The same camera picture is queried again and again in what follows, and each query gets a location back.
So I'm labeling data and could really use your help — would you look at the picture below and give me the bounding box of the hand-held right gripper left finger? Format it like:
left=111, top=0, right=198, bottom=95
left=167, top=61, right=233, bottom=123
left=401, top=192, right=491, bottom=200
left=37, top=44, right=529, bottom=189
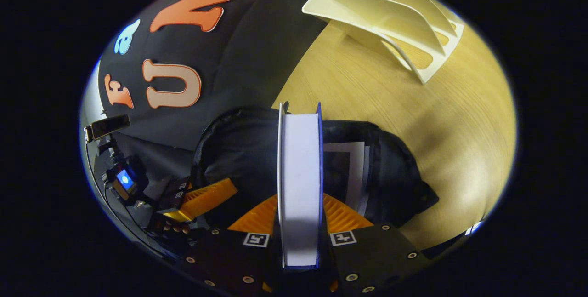
left=184, top=194, right=280, bottom=295

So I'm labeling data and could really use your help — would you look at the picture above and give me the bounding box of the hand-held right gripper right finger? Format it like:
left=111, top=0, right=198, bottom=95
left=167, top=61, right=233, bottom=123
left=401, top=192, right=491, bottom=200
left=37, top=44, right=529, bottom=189
left=322, top=194, right=433, bottom=295

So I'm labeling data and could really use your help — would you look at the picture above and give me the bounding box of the black schoolbag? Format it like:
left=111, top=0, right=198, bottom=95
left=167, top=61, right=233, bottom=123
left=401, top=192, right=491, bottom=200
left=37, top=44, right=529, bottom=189
left=191, top=105, right=440, bottom=229

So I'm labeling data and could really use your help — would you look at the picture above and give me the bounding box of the blue cover book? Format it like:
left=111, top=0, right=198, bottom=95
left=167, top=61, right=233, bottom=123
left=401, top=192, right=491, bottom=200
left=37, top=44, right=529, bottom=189
left=277, top=102, right=324, bottom=270

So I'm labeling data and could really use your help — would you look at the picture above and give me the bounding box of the white bookshelf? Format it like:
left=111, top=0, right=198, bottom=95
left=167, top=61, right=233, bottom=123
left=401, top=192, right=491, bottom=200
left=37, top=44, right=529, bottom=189
left=302, top=0, right=465, bottom=86

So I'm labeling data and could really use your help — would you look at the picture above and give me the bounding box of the black backdrop cloth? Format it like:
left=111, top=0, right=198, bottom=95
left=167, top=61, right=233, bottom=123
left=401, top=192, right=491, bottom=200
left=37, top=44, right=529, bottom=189
left=96, top=0, right=352, bottom=180

